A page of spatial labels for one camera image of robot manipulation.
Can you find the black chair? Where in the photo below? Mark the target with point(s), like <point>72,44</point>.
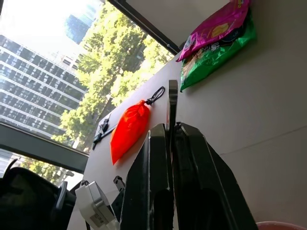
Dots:
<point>26,198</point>

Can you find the black key bundle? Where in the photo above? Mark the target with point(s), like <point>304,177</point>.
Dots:
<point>105,124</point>

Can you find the pink bowl rim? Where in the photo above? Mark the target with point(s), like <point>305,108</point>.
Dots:
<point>283,226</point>

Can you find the white and silver device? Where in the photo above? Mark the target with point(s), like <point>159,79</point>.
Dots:
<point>96,206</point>

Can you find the magenta snack bag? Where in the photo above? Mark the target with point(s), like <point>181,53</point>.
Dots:
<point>216,26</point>

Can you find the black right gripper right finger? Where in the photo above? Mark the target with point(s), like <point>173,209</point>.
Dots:
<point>201,182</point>

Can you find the black grey-tipped bracket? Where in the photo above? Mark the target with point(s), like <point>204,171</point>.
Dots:
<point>118,198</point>

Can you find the green snack bag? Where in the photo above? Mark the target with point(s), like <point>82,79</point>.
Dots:
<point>211,64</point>

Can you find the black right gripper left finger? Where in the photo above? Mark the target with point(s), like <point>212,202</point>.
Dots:
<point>144,187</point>

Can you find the dark window frame bar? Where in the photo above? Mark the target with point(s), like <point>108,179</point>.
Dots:
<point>146,24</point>
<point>43,146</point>

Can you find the black clamp on table edge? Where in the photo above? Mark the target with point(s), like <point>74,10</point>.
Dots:
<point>102,139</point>

